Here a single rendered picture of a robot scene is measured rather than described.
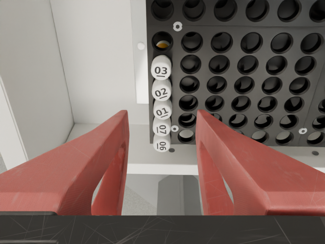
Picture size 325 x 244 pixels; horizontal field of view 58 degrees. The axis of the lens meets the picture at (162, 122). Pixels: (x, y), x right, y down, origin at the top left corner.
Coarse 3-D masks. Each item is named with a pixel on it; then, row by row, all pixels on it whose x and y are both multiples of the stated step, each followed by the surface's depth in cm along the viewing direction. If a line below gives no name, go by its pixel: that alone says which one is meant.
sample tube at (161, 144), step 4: (156, 136) 21; (160, 136) 21; (164, 136) 21; (168, 136) 21; (156, 140) 21; (160, 140) 21; (164, 140) 21; (168, 140) 21; (156, 144) 21; (160, 144) 21; (164, 144) 21; (168, 144) 21; (156, 148) 21; (160, 148) 21; (164, 148) 21; (168, 148) 21
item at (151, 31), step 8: (152, 0) 17; (176, 0) 16; (152, 8) 17; (176, 8) 17; (152, 16) 17; (160, 16) 18; (168, 16) 17; (176, 16) 17; (152, 24) 17; (160, 24) 17; (168, 24) 17; (152, 32) 18; (168, 32) 18; (176, 32) 18; (152, 40) 18; (176, 40) 18; (152, 48) 18; (160, 48) 19; (168, 48) 18; (176, 48) 18; (152, 56) 18; (168, 56) 18; (176, 56) 18; (176, 64) 19; (176, 72) 19; (152, 80) 19; (152, 96) 20; (152, 104) 20; (152, 112) 21; (152, 120) 21; (152, 128) 21; (152, 136) 22
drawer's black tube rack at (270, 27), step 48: (192, 0) 20; (240, 0) 16; (288, 0) 19; (192, 48) 19; (240, 48) 18; (288, 48) 18; (192, 96) 23; (240, 96) 23; (288, 96) 20; (192, 144) 22; (288, 144) 22
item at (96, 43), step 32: (64, 0) 23; (96, 0) 23; (128, 0) 23; (64, 32) 24; (96, 32) 24; (128, 32) 24; (64, 64) 26; (96, 64) 26; (128, 64) 26; (96, 96) 27; (128, 96) 27; (128, 160) 25; (160, 160) 25; (192, 160) 25; (320, 160) 25
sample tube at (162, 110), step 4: (156, 100) 20; (168, 100) 20; (156, 104) 19; (160, 104) 19; (164, 104) 19; (168, 104) 19; (156, 108) 19; (160, 108) 19; (164, 108) 19; (168, 108) 19; (156, 112) 19; (160, 112) 19; (164, 112) 19; (168, 112) 19; (156, 116) 19; (160, 116) 19; (164, 116) 19; (168, 116) 19
